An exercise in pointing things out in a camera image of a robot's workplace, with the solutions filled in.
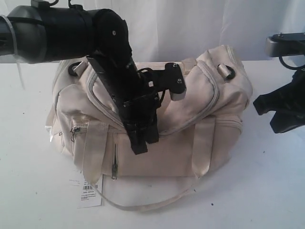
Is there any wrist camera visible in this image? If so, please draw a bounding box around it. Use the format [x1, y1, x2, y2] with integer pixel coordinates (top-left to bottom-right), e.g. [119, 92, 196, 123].
[157, 62, 186, 101]
[264, 32, 305, 57]

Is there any white paper hang tag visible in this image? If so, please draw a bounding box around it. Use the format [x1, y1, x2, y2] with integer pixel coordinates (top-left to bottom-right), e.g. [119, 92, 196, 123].
[77, 175, 102, 209]

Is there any white backdrop curtain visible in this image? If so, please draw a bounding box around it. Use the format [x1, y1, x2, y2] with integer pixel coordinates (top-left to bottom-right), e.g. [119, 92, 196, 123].
[0, 0, 305, 64]

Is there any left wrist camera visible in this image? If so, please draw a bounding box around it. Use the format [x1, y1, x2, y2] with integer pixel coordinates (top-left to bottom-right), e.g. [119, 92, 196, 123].
[157, 62, 186, 101]

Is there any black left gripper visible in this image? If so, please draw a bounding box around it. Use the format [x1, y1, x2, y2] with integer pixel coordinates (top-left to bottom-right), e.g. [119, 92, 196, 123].
[86, 53, 160, 155]

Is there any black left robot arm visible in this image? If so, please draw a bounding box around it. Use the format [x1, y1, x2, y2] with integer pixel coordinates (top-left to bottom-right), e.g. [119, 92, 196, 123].
[0, 0, 160, 155]

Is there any beige fabric duffel bag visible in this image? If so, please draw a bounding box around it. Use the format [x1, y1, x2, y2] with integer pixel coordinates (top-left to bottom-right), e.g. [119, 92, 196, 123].
[45, 44, 254, 213]

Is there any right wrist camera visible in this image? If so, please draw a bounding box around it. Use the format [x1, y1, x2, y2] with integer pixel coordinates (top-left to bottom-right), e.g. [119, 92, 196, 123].
[264, 32, 305, 57]

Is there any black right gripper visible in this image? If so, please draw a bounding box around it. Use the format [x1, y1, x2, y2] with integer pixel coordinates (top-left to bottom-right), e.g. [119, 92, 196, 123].
[253, 71, 305, 134]

